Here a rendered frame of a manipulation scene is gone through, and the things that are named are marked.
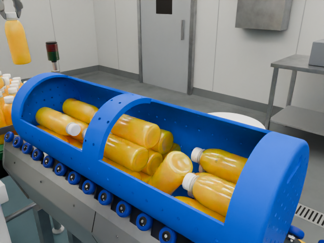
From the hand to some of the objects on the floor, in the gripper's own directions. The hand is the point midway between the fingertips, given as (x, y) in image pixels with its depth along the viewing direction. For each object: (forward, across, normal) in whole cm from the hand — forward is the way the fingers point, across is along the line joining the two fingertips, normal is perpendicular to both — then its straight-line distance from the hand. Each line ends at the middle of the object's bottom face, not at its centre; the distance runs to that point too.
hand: (10, 14), depth 105 cm
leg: (+140, -15, -22) cm, 143 cm away
